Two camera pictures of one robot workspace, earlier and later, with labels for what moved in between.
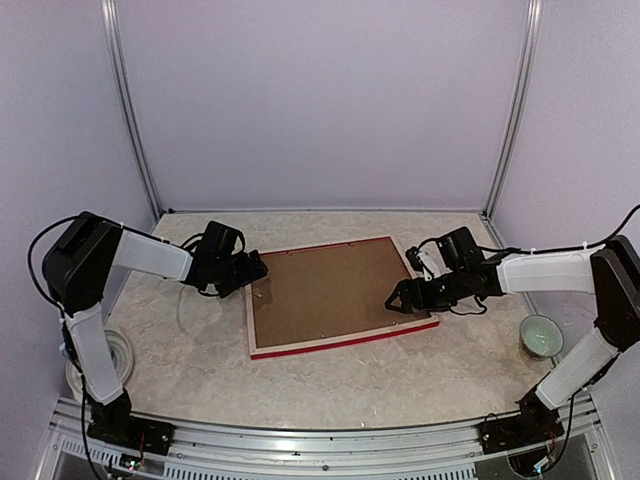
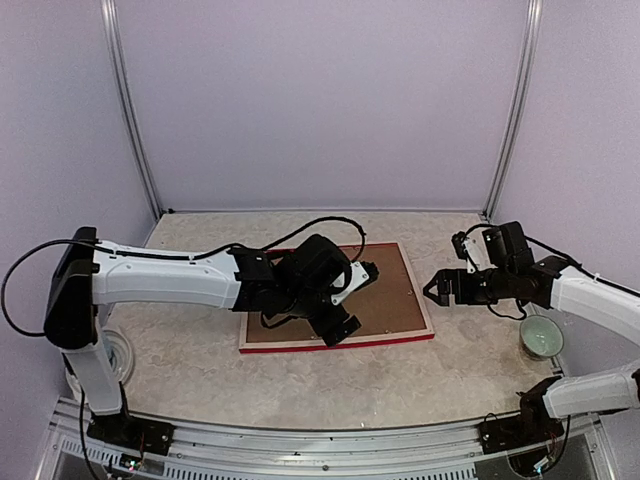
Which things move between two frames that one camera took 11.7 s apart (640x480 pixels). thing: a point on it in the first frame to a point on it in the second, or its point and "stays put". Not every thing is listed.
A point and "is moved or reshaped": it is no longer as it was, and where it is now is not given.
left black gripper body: x=229 y=277 to x=324 y=326
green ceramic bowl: x=541 y=336 stays put
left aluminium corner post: x=108 y=10 stays put
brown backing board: x=329 y=290 is moved or reshaped
